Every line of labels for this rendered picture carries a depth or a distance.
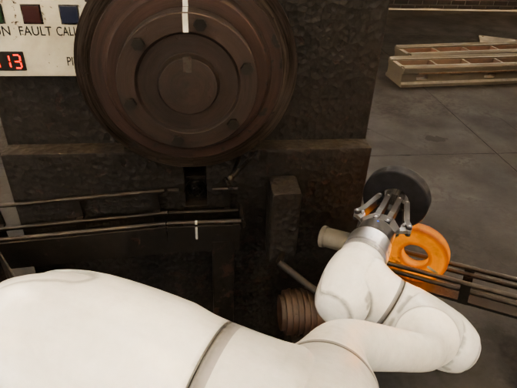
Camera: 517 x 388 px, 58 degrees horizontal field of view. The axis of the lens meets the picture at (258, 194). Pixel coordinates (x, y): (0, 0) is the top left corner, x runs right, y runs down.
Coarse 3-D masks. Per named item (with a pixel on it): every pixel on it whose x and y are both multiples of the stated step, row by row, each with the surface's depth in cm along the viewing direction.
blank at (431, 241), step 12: (420, 228) 111; (396, 240) 114; (408, 240) 113; (420, 240) 111; (432, 240) 109; (444, 240) 110; (396, 252) 116; (432, 252) 111; (444, 252) 109; (408, 264) 116; (420, 264) 116; (432, 264) 112; (444, 264) 111
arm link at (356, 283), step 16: (336, 256) 86; (352, 256) 84; (368, 256) 85; (336, 272) 82; (352, 272) 81; (368, 272) 82; (384, 272) 83; (320, 288) 82; (336, 288) 79; (352, 288) 79; (368, 288) 80; (384, 288) 81; (400, 288) 82; (320, 304) 81; (336, 304) 79; (352, 304) 78; (368, 304) 80; (384, 304) 80; (368, 320) 83
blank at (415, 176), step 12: (384, 168) 109; (396, 168) 107; (372, 180) 110; (384, 180) 108; (396, 180) 106; (408, 180) 105; (420, 180) 105; (372, 192) 111; (384, 192) 113; (408, 192) 107; (420, 192) 105; (420, 204) 107; (396, 216) 111; (420, 216) 108
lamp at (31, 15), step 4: (24, 8) 102; (28, 8) 102; (32, 8) 102; (36, 8) 102; (24, 12) 102; (28, 12) 102; (32, 12) 102; (36, 12) 102; (24, 16) 102; (28, 16) 103; (32, 16) 103; (36, 16) 103; (40, 16) 103; (24, 20) 103; (28, 20) 103; (32, 20) 103; (36, 20) 103; (40, 20) 103
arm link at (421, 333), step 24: (408, 288) 82; (408, 312) 78; (432, 312) 76; (456, 312) 81; (312, 336) 43; (336, 336) 44; (360, 336) 51; (384, 336) 57; (408, 336) 62; (432, 336) 69; (456, 336) 75; (384, 360) 56; (408, 360) 60; (432, 360) 65; (456, 360) 78
